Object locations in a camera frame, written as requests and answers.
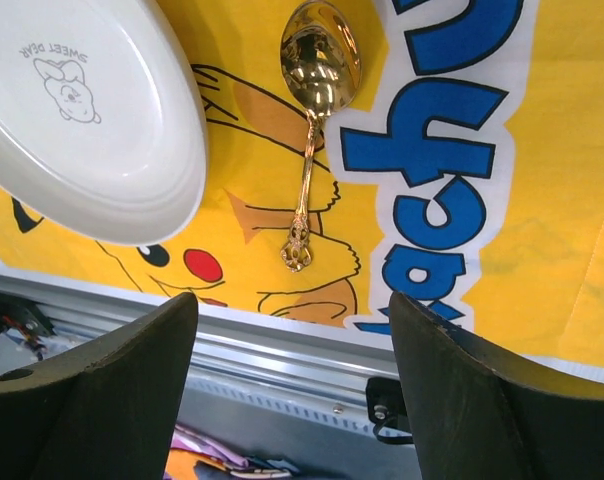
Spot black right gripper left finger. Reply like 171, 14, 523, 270
0, 293, 198, 479

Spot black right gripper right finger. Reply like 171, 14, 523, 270
389, 292, 604, 479

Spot yellow Pikachu placemat cloth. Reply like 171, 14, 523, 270
0, 1, 604, 382

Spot white round plate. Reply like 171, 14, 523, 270
0, 1, 208, 246

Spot gold spoon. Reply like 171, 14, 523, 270
280, 1, 362, 272

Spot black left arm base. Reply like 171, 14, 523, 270
0, 293, 55, 346

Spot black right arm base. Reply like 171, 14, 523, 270
365, 377, 414, 446

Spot colourful items under table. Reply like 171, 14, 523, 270
163, 424, 300, 479

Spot white slotted cable duct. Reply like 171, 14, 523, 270
186, 374, 373, 437

